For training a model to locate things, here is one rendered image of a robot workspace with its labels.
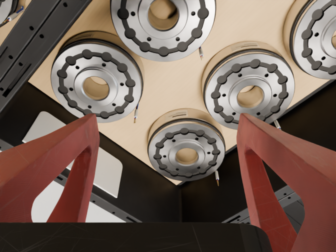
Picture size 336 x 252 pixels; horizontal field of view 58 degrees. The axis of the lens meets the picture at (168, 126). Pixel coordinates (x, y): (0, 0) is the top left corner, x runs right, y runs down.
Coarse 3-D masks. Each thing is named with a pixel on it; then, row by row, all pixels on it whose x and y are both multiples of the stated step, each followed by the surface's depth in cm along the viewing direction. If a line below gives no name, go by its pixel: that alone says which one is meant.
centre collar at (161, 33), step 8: (144, 0) 28; (152, 0) 28; (176, 0) 28; (184, 0) 28; (144, 8) 28; (184, 8) 28; (144, 16) 29; (184, 16) 29; (144, 24) 29; (152, 24) 30; (176, 24) 29; (184, 24) 29; (152, 32) 30; (160, 32) 30; (168, 32) 30; (176, 32) 30
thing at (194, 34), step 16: (112, 0) 29; (128, 0) 29; (192, 0) 28; (208, 0) 28; (112, 16) 29; (128, 16) 29; (192, 16) 29; (208, 16) 29; (128, 32) 31; (144, 32) 30; (192, 32) 31; (208, 32) 30; (144, 48) 32; (160, 48) 32; (176, 48) 32; (192, 48) 31
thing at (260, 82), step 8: (240, 80) 33; (248, 80) 33; (256, 80) 33; (264, 80) 33; (232, 88) 34; (240, 88) 33; (264, 88) 33; (232, 96) 34; (264, 96) 34; (232, 104) 35; (240, 104) 35; (256, 104) 35; (264, 104) 35; (240, 112) 35; (248, 112) 35; (256, 112) 35
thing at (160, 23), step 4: (148, 12) 30; (176, 12) 31; (148, 16) 30; (152, 16) 31; (172, 16) 32; (176, 16) 30; (152, 20) 31; (156, 20) 32; (160, 20) 32; (164, 20) 32; (168, 20) 32; (172, 20) 31; (156, 24) 31; (160, 24) 31; (164, 24) 31; (168, 24) 31; (172, 24) 30
